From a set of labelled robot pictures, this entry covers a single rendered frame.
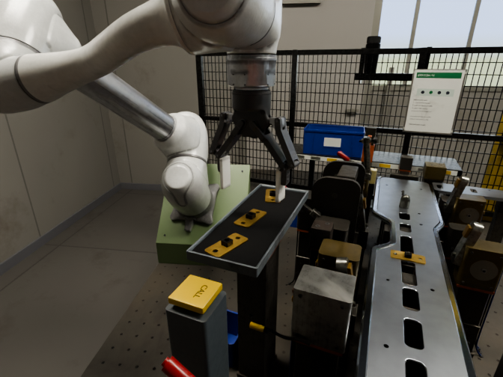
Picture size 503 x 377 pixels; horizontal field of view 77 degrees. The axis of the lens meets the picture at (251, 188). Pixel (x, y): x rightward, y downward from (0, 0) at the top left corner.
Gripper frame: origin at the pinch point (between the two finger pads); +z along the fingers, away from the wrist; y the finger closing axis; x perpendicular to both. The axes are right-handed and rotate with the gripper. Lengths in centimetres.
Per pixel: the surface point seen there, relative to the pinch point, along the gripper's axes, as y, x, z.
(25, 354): -138, -11, 123
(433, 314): 37.8, 9.7, 23.2
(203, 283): 5.3, -22.6, 7.2
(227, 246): 2.5, -12.6, 6.7
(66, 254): -215, 55, 123
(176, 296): 3.7, -26.9, 7.2
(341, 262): 20.0, 2.2, 12.7
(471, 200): 45, 70, 19
